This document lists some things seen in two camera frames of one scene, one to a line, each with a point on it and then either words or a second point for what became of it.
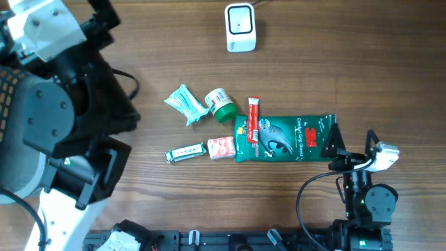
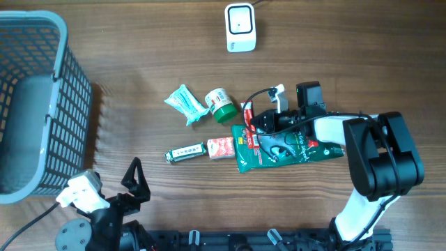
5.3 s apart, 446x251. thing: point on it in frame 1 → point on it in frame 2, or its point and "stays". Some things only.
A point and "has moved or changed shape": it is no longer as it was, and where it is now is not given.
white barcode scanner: x=240 y=24 stays
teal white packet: x=185 y=101 stays
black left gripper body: x=102 y=24 → x=121 y=205
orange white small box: x=221 y=147 stays
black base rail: x=231 y=240 stays
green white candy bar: x=185 y=152 stays
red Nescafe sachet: x=253 y=119 has moved or changed shape
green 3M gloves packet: x=283 y=138 has moved or changed shape
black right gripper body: x=348 y=160 → x=282 y=121
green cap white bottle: x=221 y=104 stays
